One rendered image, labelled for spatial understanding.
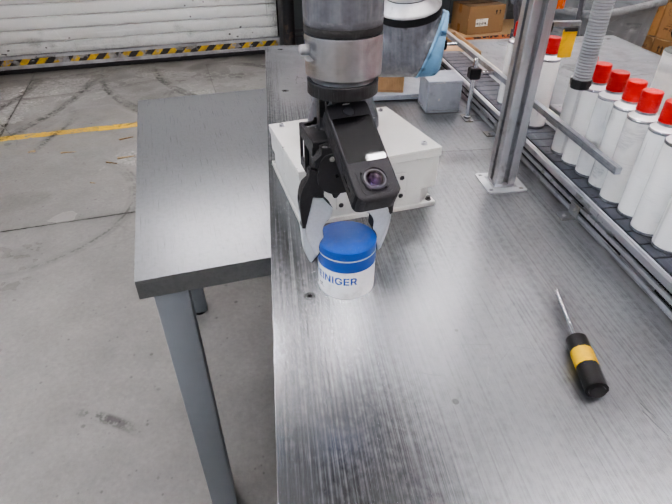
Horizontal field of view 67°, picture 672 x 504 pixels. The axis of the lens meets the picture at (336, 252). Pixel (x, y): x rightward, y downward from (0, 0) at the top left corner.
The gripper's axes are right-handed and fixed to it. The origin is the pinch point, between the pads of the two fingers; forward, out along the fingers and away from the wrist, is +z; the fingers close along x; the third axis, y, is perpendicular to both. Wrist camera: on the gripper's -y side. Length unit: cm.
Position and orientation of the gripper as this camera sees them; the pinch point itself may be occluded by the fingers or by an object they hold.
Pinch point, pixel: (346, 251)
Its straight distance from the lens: 60.3
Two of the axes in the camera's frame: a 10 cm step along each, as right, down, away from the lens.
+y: -3.0, -5.7, 7.7
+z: 0.0, 8.0, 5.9
